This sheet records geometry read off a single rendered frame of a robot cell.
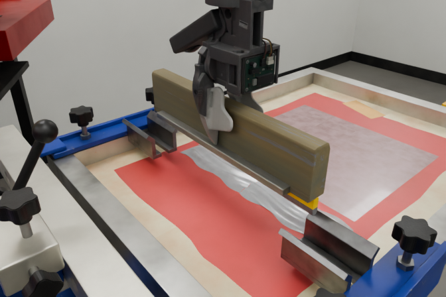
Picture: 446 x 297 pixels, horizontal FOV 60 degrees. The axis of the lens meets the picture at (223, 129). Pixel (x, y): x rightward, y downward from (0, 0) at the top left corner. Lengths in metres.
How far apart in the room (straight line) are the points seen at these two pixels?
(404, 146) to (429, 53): 3.56
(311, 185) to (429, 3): 3.97
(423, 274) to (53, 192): 0.47
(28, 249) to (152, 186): 0.31
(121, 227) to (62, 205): 0.08
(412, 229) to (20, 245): 0.42
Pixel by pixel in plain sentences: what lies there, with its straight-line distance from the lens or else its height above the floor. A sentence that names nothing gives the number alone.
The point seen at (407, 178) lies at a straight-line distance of 0.78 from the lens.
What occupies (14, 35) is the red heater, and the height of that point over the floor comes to 1.07.
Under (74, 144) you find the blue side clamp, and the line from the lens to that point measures 0.77.
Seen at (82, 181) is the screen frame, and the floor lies 0.99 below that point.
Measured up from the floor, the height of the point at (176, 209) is 0.95.
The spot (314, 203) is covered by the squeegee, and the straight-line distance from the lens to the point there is 0.49.
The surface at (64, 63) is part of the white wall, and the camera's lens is 2.61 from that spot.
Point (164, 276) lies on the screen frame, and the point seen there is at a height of 0.99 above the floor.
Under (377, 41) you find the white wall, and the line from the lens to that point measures 4.65.
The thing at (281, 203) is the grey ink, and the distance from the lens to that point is 0.65.
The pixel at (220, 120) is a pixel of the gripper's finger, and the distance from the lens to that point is 0.52.
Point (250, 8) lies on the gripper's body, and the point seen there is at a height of 1.28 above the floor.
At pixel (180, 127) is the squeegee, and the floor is 1.07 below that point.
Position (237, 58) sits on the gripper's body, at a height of 1.22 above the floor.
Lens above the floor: 1.36
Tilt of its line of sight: 27 degrees down
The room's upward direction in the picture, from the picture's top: straight up
